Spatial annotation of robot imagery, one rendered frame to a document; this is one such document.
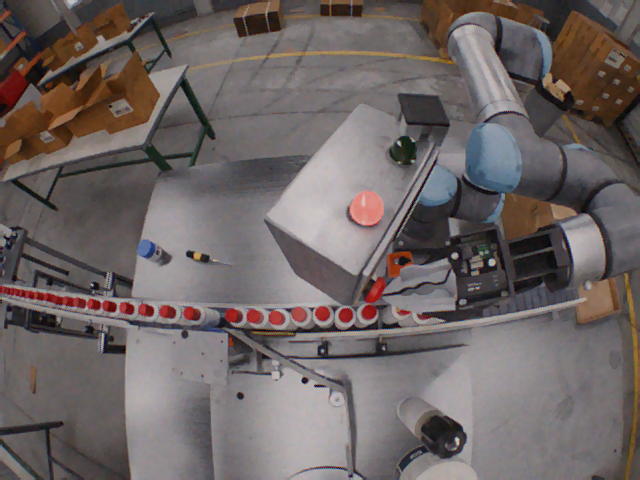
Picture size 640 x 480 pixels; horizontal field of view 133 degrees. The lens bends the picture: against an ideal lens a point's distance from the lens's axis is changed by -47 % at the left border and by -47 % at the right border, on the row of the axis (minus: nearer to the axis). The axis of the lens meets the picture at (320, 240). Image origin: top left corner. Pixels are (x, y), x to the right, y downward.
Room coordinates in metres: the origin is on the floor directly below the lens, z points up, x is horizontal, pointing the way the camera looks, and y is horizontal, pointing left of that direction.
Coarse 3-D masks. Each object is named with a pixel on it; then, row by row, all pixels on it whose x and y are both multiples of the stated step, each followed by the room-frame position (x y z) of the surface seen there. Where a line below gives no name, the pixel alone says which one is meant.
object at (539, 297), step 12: (540, 288) 0.00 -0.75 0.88; (576, 288) -0.05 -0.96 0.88; (516, 300) -0.01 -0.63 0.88; (528, 300) -0.03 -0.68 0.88; (540, 300) -0.04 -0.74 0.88; (552, 300) -0.06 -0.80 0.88; (564, 300) -0.07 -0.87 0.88; (492, 312) -0.03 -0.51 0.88; (504, 312) -0.04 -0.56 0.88; (516, 312) -0.05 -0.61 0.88; (144, 324) 0.10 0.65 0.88; (156, 324) 0.10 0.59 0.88; (168, 324) 0.09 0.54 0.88; (228, 324) 0.08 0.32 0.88; (372, 324) 0.02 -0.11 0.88; (384, 324) 0.02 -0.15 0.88; (396, 324) 0.01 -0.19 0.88; (432, 324) -0.01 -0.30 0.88
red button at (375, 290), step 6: (378, 276) 0.07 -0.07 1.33; (372, 282) 0.06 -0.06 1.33; (378, 282) 0.06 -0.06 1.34; (384, 282) 0.06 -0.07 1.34; (366, 288) 0.06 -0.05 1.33; (372, 288) 0.05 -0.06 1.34; (378, 288) 0.05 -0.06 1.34; (384, 288) 0.05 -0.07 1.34; (366, 294) 0.05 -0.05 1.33; (372, 294) 0.05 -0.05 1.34; (378, 294) 0.05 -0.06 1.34; (366, 300) 0.04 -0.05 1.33; (372, 300) 0.04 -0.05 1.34
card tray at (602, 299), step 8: (608, 280) -0.08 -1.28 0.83; (592, 288) -0.08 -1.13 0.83; (600, 288) -0.10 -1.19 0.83; (608, 288) -0.11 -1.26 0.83; (616, 288) -0.13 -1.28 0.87; (584, 296) -0.10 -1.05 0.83; (592, 296) -0.11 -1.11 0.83; (600, 296) -0.13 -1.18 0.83; (608, 296) -0.15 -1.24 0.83; (616, 296) -0.16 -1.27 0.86; (584, 304) -0.13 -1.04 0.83; (592, 304) -0.15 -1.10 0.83; (600, 304) -0.16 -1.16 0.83; (608, 304) -0.18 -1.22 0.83; (616, 304) -0.20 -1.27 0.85; (576, 312) -0.15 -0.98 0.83; (584, 312) -0.16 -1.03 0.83; (592, 312) -0.18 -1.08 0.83; (600, 312) -0.20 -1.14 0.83; (608, 312) -0.21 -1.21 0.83; (584, 320) -0.19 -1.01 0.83
